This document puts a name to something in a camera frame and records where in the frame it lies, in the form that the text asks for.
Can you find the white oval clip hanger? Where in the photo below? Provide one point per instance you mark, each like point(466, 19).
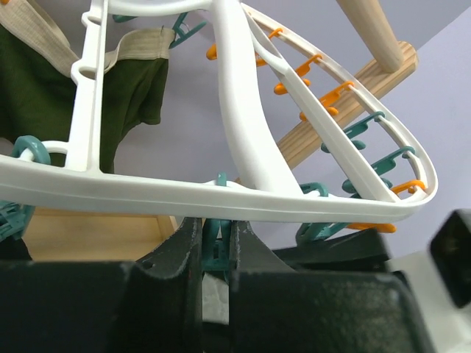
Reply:
point(268, 189)

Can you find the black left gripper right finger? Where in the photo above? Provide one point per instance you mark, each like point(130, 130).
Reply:
point(335, 295)

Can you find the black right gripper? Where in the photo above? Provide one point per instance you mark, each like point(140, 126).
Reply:
point(438, 276)

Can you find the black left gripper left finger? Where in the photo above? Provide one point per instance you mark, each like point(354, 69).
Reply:
point(149, 305)

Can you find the teal clothes peg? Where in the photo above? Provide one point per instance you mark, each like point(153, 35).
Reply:
point(216, 244)

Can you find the olive green hanging underwear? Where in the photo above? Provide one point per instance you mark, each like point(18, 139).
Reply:
point(38, 93)

